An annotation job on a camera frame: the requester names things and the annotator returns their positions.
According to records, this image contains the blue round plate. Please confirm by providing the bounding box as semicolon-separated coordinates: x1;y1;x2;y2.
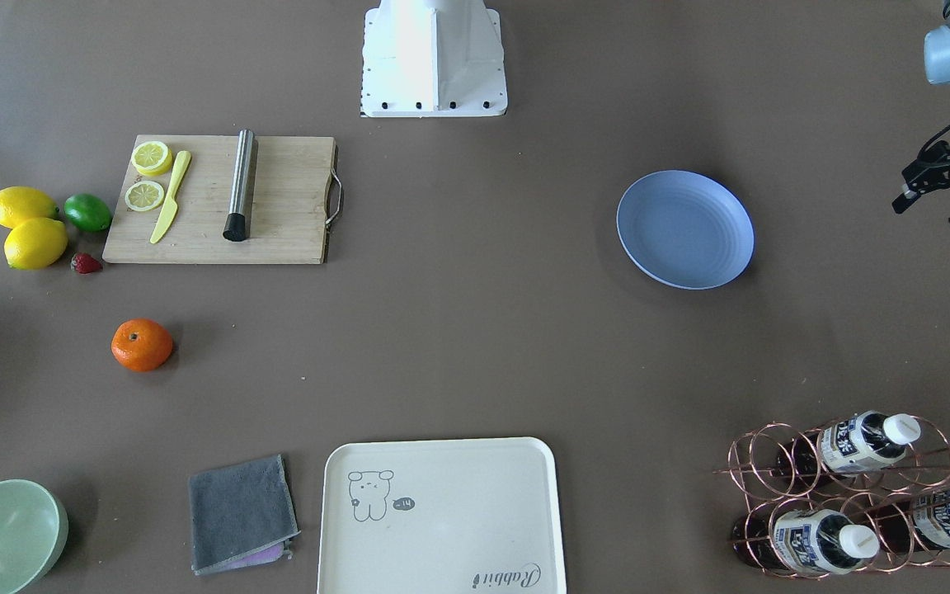
615;170;755;290

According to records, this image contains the orange mandarin fruit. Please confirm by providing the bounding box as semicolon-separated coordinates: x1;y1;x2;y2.
111;318;174;372

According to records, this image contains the tea bottle middle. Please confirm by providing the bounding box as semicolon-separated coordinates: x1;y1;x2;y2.
776;410;921;485

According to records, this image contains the tea bottle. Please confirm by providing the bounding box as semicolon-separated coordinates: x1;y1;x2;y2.
731;510;881;578
776;410;921;485
868;488;950;554

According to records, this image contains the tea bottle back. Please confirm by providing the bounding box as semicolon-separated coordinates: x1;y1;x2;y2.
868;488;950;554

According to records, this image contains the tea bottle front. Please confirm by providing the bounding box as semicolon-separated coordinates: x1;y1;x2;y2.
731;510;881;578

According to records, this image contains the cream rabbit tray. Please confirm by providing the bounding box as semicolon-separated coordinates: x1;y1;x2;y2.
317;436;568;593

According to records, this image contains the wooden cutting board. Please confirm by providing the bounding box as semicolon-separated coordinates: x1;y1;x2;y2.
102;134;338;264

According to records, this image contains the steel muddler cylinder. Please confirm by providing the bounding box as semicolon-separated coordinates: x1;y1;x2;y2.
223;129;259;242

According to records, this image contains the grey folded cloth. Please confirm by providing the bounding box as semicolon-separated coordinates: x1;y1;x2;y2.
187;454;300;576

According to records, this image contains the yellow plastic knife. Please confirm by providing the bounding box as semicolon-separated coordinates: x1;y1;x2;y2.
148;150;192;244

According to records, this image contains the lemon half slice thick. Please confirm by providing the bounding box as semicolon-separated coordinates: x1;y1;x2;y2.
129;140;174;177

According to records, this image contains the lemon slice flat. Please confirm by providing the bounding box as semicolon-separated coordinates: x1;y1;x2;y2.
124;180;166;213

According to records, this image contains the green lime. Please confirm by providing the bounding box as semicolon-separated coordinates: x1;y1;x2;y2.
63;193;113;233

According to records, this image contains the red strawberry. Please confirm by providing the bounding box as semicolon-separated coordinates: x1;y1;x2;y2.
69;252;103;275

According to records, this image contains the yellow lemon near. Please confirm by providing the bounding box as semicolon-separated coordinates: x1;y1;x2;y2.
3;218;68;270

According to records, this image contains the yellow lemon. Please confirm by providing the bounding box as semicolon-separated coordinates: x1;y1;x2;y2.
0;186;58;229
3;218;68;270

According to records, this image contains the yellow lemon far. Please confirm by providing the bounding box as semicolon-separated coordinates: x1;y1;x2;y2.
0;186;58;229

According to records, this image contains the green bowl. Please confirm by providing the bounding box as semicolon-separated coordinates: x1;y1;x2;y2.
0;480;69;593

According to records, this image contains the copper wire bottle rack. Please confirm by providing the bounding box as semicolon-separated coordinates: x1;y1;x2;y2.
725;414;950;579

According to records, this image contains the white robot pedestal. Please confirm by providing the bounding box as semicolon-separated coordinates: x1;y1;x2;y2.
360;1;509;118

